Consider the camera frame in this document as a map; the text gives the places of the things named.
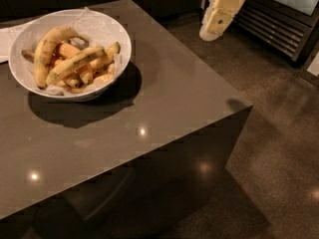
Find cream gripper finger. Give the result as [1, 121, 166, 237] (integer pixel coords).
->
[199, 0, 245, 41]

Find long yellow banana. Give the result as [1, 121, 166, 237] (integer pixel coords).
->
[46, 46, 105, 85]

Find white bowl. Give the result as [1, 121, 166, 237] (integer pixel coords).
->
[8, 8, 132, 102]

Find yellow banana right side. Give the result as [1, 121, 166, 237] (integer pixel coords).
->
[90, 42, 121, 72]

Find small banana pieces in bowl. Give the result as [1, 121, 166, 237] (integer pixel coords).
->
[46, 60, 115, 94]

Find orange banana under pile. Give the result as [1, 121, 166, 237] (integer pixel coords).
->
[55, 43, 80, 59]

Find large curved yellow banana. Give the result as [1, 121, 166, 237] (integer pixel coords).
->
[33, 25, 88, 89]

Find black appliance with vent grille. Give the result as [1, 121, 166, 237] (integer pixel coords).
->
[200, 0, 319, 67]

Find white paper napkin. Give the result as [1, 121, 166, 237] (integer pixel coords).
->
[0, 21, 32, 63]

